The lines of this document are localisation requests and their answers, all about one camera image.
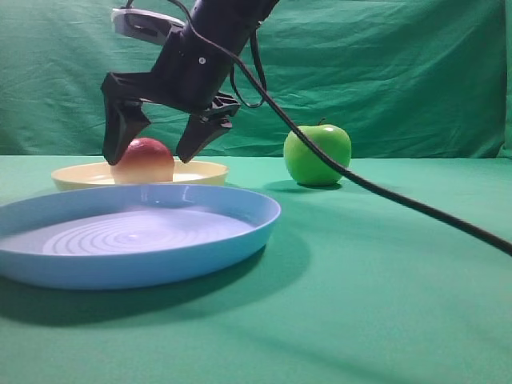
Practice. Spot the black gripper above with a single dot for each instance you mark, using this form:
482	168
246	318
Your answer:
187	76

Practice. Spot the round yellow red bread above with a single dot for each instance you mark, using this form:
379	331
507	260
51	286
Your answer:
146	160

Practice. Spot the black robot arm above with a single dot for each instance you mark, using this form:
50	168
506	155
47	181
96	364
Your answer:
227	24

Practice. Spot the yellow plastic plate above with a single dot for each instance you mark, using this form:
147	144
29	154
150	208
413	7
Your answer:
98	174

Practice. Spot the blue plastic plate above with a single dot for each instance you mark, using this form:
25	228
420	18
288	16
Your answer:
124	237

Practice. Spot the green backdrop cloth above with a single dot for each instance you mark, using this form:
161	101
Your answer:
405	79

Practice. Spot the green table cloth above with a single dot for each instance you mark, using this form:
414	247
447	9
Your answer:
350	289

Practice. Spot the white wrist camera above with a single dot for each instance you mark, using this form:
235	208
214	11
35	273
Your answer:
144	25

